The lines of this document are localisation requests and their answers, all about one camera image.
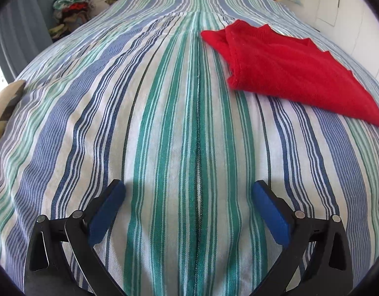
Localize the blue green striped bedspread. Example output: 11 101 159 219
0 0 379 295

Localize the red knit sweater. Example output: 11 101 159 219
201 20 379 127

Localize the beige patterned cushion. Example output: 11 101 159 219
0 79 26 139

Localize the pile of mixed clothes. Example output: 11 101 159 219
49 0 94 42

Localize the blue-grey curtain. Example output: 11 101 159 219
0 0 56 84

